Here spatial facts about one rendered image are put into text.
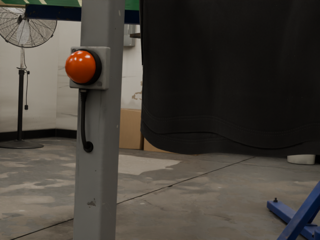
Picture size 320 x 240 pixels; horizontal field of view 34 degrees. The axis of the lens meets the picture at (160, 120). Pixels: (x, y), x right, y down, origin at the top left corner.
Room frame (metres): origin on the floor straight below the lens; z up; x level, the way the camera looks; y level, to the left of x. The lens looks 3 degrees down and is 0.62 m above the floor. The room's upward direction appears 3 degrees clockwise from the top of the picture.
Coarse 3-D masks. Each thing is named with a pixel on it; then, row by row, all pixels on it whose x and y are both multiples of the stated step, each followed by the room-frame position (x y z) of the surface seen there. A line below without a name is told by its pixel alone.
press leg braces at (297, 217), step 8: (312, 192) 1.99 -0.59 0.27; (312, 200) 1.95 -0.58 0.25; (304, 208) 1.94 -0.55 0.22; (312, 208) 1.94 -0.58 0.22; (296, 216) 1.93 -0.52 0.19; (304, 216) 1.92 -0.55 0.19; (312, 216) 2.35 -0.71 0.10; (288, 224) 1.92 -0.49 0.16; (296, 224) 1.90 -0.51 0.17; (304, 224) 1.92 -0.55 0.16; (312, 224) 2.37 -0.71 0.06; (288, 232) 1.89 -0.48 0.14; (296, 232) 1.90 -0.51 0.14
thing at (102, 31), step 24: (96, 0) 0.63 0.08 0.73; (120, 0) 0.65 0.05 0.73; (96, 24) 0.63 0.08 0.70; (120, 24) 0.65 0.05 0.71; (72, 48) 0.63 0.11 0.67; (96, 48) 0.62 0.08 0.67; (120, 48) 0.65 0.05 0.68; (120, 72) 0.66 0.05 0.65; (96, 96) 0.63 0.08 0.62; (120, 96) 0.66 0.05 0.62; (96, 120) 0.63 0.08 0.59; (96, 144) 0.63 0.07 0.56; (96, 168) 0.63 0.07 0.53; (96, 192) 0.63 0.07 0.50; (96, 216) 0.63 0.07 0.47
